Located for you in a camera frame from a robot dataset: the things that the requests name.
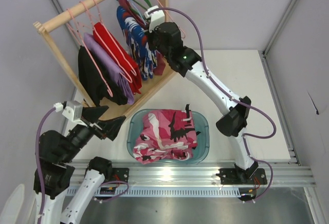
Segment blue patterned trousers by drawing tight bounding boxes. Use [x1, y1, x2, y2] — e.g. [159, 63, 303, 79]
[116, 6, 157, 80]

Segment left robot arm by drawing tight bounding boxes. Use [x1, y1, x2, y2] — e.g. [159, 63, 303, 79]
[33, 101, 129, 223]

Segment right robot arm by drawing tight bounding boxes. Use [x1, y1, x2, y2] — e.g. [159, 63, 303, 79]
[147, 22, 259, 184]

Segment pink hanger with red garment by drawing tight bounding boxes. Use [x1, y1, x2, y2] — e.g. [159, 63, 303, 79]
[88, 0, 138, 77]

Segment pink hanger with purple garment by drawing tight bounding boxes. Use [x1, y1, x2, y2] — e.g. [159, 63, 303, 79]
[80, 1, 133, 84]

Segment pink hanger with black garment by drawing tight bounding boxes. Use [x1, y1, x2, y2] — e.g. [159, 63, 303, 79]
[66, 9, 113, 97]

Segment maroon tank top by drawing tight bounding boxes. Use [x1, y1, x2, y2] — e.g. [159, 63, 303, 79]
[115, 0, 168, 76]

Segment black garment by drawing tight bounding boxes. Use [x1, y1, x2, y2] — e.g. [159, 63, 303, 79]
[78, 46, 127, 106]

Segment red garment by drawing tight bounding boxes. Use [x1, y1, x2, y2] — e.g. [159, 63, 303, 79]
[93, 22, 142, 94]

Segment purple garment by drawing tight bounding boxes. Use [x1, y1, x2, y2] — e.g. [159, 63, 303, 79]
[83, 33, 135, 104]

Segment wooden clothes rack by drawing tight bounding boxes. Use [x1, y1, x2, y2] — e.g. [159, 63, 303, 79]
[33, 0, 175, 120]

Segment pink camouflage garment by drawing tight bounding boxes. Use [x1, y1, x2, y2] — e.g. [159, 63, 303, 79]
[133, 104, 199, 164]

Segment teal plastic basket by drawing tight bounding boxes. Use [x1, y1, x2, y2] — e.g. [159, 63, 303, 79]
[127, 109, 210, 164]

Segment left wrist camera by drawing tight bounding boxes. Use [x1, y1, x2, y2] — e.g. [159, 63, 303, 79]
[53, 101, 85, 126]

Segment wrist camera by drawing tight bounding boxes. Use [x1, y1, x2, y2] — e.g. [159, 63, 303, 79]
[144, 6, 166, 32]
[53, 101, 85, 126]

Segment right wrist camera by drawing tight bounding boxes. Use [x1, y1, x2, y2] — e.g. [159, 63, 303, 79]
[144, 6, 166, 32]

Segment aluminium mounting rail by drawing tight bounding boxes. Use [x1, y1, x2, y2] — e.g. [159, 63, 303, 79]
[63, 159, 317, 188]

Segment white slotted cable duct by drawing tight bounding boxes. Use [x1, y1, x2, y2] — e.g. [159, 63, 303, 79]
[63, 185, 244, 197]

